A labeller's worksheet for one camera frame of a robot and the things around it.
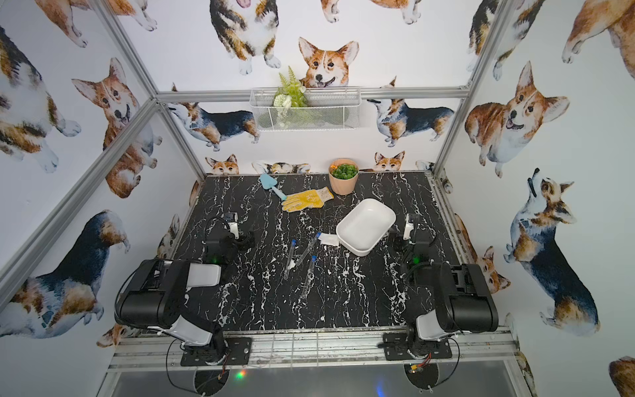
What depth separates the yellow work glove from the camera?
1.09 m

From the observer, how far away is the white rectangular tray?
94cm

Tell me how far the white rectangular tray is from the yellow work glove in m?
0.17
